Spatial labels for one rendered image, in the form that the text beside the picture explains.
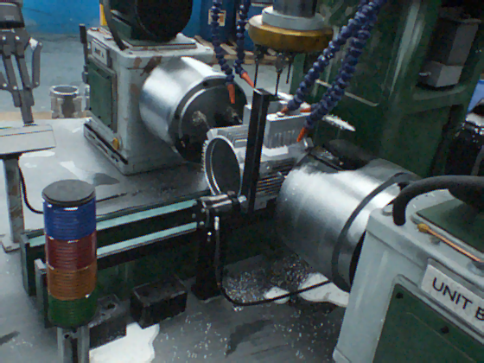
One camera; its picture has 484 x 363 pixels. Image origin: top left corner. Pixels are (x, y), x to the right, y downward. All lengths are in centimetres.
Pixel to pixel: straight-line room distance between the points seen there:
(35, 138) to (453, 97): 95
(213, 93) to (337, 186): 53
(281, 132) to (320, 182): 26
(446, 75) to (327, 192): 52
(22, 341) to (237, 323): 40
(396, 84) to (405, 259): 51
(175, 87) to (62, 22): 535
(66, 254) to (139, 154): 93
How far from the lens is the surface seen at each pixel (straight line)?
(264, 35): 108
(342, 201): 90
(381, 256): 82
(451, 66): 134
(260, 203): 115
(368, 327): 89
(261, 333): 108
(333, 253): 90
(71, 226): 65
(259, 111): 96
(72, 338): 77
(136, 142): 155
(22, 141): 118
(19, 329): 110
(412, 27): 117
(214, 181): 124
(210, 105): 134
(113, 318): 100
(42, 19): 661
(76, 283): 70
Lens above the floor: 154
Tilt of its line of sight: 28 degrees down
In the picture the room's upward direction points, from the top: 7 degrees clockwise
